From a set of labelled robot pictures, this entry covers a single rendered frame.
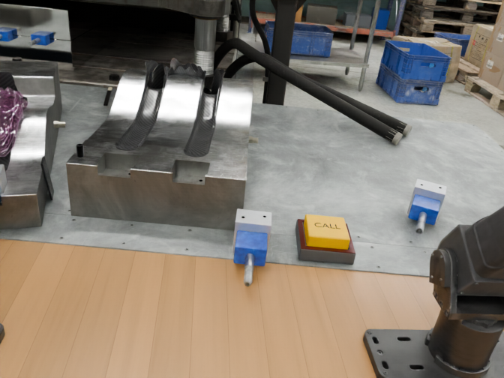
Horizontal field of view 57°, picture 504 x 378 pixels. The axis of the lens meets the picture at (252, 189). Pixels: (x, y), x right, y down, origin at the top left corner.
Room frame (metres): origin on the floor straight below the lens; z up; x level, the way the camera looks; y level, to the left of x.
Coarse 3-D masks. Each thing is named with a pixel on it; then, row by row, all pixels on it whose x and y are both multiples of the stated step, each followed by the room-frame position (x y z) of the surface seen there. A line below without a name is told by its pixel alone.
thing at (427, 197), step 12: (420, 180) 0.74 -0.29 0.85; (420, 192) 0.71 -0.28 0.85; (432, 192) 0.70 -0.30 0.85; (444, 192) 0.70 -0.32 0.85; (420, 204) 0.68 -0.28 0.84; (432, 204) 0.68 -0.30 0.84; (408, 216) 0.68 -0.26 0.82; (420, 216) 0.65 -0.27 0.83; (432, 216) 0.66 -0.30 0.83; (420, 228) 0.62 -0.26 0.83
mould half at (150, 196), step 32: (128, 96) 0.85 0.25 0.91; (192, 96) 0.87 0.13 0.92; (224, 96) 0.88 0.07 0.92; (160, 128) 0.77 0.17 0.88; (192, 128) 0.79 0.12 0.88; (224, 128) 0.80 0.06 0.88; (96, 160) 0.61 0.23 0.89; (160, 160) 0.63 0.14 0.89; (192, 160) 0.64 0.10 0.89; (224, 160) 0.66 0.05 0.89; (96, 192) 0.59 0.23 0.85; (128, 192) 0.60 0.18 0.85; (160, 192) 0.60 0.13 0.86; (192, 192) 0.60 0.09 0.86; (224, 192) 0.60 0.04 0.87; (192, 224) 0.60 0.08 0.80; (224, 224) 0.60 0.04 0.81
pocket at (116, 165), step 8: (104, 160) 0.64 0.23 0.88; (112, 160) 0.64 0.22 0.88; (120, 160) 0.64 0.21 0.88; (128, 160) 0.64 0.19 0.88; (104, 168) 0.64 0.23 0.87; (112, 168) 0.64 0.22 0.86; (120, 168) 0.64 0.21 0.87; (128, 168) 0.64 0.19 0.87; (120, 176) 0.60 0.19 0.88; (128, 176) 0.60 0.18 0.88
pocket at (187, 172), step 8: (176, 160) 0.64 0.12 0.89; (184, 160) 0.64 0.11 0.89; (176, 168) 0.64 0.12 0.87; (184, 168) 0.64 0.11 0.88; (192, 168) 0.64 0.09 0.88; (200, 168) 0.64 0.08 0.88; (208, 168) 0.64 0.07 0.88; (176, 176) 0.64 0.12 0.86; (184, 176) 0.64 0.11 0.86; (192, 176) 0.64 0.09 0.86; (200, 176) 0.64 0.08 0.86
